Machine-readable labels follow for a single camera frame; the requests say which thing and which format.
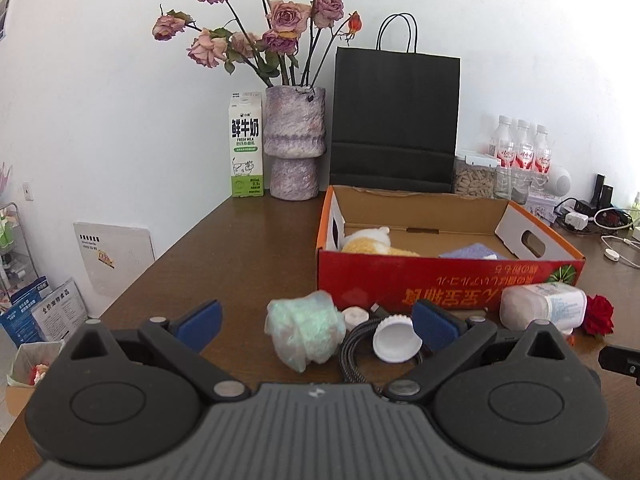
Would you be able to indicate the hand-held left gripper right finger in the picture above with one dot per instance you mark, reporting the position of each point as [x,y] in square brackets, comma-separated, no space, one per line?
[435,327]

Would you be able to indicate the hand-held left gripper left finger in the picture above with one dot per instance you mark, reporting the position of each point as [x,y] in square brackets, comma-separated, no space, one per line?
[200,325]

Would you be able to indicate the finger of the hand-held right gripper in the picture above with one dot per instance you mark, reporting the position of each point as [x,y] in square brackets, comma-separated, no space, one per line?
[620,360]

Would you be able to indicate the red cardboard box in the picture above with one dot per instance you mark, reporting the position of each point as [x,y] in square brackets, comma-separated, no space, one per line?
[450,285]

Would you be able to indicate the translucent cotton swab box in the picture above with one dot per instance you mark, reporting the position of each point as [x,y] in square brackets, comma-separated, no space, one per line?
[542,305]

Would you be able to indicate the pale green plastic bag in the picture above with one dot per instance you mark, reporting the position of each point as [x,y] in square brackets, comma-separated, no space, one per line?
[305,327]

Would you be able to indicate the clear seed storage container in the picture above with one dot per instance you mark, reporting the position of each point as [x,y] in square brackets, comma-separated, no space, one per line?
[475,177]

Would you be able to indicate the white bottle cap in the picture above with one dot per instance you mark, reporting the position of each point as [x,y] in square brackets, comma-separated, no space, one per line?
[395,340]

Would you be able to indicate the red artificial rose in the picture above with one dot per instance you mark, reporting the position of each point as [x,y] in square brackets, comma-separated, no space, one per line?
[598,314]

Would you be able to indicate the small white round disc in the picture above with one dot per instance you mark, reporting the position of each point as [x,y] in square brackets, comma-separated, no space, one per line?
[355,317]

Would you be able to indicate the blue sponge cloth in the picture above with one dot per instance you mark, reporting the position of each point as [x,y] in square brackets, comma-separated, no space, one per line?
[472,251]

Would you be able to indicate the yellow white plush toy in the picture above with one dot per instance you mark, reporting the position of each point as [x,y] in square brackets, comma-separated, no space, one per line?
[370,246]

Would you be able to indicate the white flat package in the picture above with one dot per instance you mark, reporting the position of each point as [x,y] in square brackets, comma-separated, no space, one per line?
[115,260]

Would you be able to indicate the white charger plug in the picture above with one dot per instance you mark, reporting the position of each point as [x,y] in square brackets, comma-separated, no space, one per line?
[577,221]

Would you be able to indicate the pale green spray bottle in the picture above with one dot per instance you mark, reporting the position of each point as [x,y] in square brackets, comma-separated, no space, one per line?
[636,210]

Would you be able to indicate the blue printed boxes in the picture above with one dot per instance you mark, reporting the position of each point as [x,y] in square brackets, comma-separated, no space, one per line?
[45,310]

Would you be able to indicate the black power adapter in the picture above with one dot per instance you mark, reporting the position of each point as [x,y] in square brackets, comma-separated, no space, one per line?
[583,207]

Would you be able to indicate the clear drinking glass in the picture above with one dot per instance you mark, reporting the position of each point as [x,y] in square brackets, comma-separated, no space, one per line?
[511,187]

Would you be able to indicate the white tin box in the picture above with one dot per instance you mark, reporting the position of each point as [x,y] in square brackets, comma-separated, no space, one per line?
[545,208]

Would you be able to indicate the tall black device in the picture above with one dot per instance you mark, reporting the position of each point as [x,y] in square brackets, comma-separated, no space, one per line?
[602,191]

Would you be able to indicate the cardboard waste box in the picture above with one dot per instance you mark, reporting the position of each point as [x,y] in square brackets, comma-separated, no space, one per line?
[30,365]

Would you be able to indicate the white green milk carton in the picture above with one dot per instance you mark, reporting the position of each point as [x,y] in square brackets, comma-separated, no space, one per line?
[246,145]

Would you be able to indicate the white round speaker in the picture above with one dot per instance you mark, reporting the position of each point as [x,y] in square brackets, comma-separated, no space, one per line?
[559,180]

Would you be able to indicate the red label water bottle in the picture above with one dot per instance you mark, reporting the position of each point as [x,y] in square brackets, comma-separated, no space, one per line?
[501,142]
[542,157]
[523,152]

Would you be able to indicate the purple mottled vase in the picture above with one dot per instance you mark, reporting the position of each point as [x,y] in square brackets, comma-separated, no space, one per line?
[295,145]

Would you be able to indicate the black paper bag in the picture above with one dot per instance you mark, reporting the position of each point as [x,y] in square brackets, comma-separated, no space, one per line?
[395,120]

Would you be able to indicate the dried rose bouquet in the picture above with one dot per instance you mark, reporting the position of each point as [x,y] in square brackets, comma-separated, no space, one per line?
[285,17]

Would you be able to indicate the white wall outlet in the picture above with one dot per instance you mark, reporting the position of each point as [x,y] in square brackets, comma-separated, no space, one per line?
[27,191]

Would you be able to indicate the wall picture frame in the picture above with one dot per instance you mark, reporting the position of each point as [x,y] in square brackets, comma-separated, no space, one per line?
[5,15]

